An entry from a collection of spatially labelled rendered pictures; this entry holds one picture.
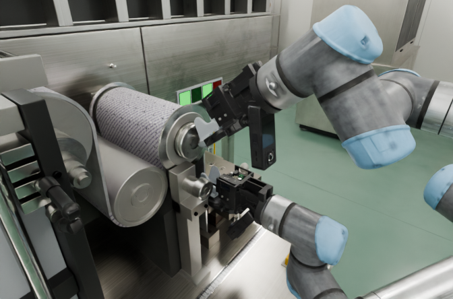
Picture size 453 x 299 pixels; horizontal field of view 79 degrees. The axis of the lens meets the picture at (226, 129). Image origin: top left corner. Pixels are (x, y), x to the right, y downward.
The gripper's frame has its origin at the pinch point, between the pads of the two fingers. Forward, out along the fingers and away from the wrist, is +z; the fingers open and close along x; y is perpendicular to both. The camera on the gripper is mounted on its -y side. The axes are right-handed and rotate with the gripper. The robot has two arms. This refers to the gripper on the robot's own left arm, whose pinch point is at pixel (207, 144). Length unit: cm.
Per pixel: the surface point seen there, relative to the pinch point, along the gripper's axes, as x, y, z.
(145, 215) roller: 13.7, -6.0, 11.1
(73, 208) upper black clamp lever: 30.9, 0.3, -18.8
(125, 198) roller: 17.1, -1.2, 7.1
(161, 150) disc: 8.8, 3.3, 2.2
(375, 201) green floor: -181, -107, 65
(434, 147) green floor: -320, -126, 42
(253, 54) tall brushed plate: -73, 27, 26
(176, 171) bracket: 7.1, -1.5, 4.0
